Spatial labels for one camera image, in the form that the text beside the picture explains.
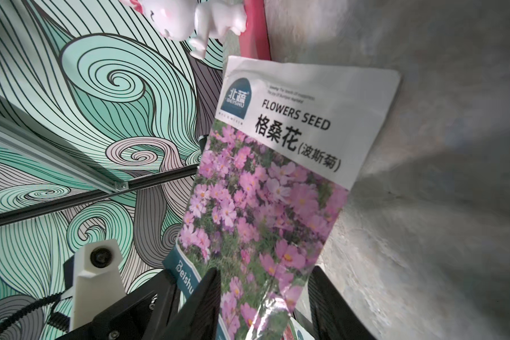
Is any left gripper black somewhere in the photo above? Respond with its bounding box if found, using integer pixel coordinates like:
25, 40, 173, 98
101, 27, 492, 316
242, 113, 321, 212
54, 268, 181, 340

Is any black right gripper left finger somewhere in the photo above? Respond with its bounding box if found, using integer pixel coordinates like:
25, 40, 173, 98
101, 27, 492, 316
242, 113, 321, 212
157, 268, 221, 340

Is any white rabbit figurine pink base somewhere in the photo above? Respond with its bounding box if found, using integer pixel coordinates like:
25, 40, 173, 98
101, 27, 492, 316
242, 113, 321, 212
121, 0, 271, 60

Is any purple flower seed packet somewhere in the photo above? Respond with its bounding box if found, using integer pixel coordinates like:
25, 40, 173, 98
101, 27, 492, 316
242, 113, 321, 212
164, 56, 401, 339

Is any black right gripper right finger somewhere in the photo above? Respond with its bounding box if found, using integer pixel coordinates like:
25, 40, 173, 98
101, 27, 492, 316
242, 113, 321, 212
307, 266, 375, 340

